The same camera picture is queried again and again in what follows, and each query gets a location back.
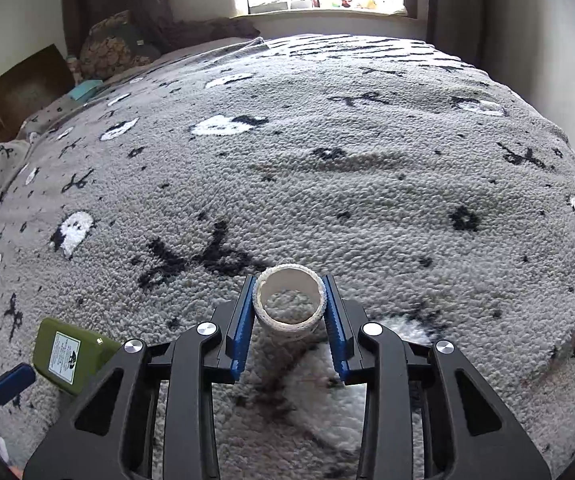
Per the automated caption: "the teal small box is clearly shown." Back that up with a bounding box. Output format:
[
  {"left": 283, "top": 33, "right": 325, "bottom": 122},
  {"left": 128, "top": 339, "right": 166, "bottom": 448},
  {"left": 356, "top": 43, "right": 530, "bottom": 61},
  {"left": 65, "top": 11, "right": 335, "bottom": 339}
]
[{"left": 68, "top": 79, "right": 104, "bottom": 102}]

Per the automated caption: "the brown wooden headboard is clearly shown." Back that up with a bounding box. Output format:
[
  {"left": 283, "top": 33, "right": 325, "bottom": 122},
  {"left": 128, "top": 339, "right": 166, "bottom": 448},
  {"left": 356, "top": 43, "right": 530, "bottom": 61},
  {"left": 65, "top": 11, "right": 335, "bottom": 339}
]
[{"left": 0, "top": 44, "right": 74, "bottom": 142}]

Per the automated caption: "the dark grey curtain left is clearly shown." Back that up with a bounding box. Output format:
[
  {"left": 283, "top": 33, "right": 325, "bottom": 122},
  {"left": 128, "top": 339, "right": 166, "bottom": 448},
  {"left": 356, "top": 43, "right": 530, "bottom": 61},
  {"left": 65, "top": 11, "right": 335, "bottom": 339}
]
[{"left": 62, "top": 0, "right": 260, "bottom": 54}]

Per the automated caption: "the small dark green bottle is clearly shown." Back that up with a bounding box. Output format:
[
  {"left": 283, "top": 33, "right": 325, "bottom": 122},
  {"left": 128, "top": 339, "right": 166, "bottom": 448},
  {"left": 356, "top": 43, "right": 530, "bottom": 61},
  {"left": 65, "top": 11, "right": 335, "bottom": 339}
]
[{"left": 32, "top": 318, "right": 121, "bottom": 396}]

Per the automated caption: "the dark grey curtain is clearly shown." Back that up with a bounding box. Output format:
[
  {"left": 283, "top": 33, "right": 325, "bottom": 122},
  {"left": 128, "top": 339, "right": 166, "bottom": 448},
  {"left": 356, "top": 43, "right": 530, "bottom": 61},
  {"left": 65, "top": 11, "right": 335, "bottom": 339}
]
[
  {"left": 403, "top": 0, "right": 486, "bottom": 65},
  {"left": 62, "top": 0, "right": 260, "bottom": 54}
]

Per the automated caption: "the grey patterned fleece blanket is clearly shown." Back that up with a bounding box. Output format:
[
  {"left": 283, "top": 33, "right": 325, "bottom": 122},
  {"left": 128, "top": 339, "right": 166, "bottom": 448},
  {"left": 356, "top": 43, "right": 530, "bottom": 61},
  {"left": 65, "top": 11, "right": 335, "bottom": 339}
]
[{"left": 0, "top": 35, "right": 575, "bottom": 474}]

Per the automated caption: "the white tape roll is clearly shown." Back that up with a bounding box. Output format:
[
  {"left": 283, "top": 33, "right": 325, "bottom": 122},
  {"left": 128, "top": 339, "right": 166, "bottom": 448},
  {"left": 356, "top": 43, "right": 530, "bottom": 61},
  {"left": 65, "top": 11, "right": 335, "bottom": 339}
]
[{"left": 252, "top": 263, "right": 327, "bottom": 341}]

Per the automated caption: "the dark patterned pillow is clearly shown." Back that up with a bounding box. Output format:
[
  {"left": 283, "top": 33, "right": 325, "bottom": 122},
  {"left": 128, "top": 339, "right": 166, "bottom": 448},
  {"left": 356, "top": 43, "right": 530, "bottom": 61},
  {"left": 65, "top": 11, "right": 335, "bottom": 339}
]
[{"left": 79, "top": 10, "right": 161, "bottom": 80}]

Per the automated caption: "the dark grey curtain right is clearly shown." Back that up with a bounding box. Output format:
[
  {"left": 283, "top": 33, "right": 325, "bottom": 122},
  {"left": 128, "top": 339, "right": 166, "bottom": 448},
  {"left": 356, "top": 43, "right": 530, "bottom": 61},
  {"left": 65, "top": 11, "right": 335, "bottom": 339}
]
[{"left": 403, "top": 0, "right": 486, "bottom": 65}]

